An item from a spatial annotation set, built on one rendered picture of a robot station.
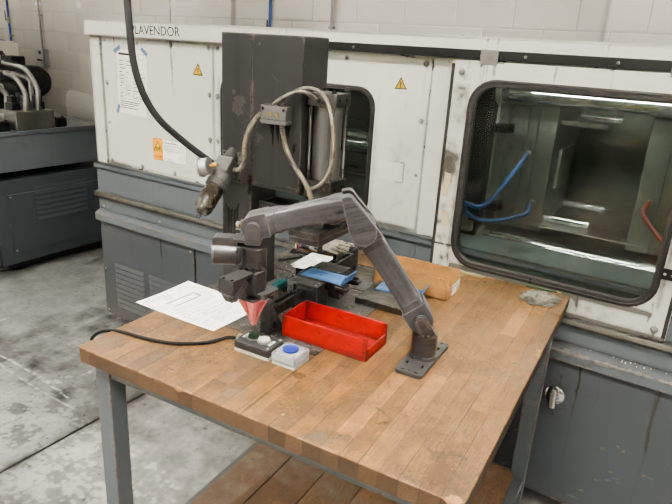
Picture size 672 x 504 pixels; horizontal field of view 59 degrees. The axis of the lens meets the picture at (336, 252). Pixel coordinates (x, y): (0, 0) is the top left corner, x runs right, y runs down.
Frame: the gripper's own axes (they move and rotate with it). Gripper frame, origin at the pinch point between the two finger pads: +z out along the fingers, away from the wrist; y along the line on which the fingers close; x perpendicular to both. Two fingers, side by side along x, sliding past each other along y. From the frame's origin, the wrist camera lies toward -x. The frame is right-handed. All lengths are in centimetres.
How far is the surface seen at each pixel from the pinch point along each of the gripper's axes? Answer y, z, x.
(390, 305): 18.0, 5.6, 41.4
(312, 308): 3.4, 3.5, 21.6
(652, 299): 84, 3, 90
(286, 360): 12.2, 5.5, -3.1
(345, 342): 20.4, 3.9, 10.5
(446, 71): 6, -59, 97
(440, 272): 22, 3, 71
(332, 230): 1.7, -16.1, 33.0
